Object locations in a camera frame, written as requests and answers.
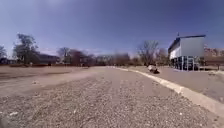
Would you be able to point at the row of bare trees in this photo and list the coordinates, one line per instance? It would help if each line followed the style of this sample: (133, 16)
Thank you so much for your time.
(100, 59)

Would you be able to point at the bare tree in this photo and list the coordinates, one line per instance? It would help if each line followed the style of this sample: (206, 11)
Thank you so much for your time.
(147, 51)

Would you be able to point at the grey gravel path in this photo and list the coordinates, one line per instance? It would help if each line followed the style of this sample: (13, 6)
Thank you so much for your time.
(100, 100)

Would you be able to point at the pale rock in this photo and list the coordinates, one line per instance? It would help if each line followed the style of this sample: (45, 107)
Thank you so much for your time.
(153, 69)

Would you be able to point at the low dark building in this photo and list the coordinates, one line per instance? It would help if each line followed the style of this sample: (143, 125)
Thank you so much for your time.
(46, 59)

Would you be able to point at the white building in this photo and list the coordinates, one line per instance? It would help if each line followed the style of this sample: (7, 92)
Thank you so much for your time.
(188, 51)

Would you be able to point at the pale concrete kerb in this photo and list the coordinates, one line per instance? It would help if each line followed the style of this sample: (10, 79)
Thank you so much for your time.
(186, 92)

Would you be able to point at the grey asphalt road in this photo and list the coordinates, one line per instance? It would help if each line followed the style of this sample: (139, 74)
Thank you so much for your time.
(193, 80)

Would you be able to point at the brown bare ground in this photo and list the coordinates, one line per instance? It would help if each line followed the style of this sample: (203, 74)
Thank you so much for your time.
(26, 71)

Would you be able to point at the tall dark tree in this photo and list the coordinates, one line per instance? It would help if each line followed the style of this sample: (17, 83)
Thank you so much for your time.
(25, 50)

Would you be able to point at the brown brick building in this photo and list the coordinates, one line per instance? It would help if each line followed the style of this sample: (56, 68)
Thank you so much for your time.
(213, 55)

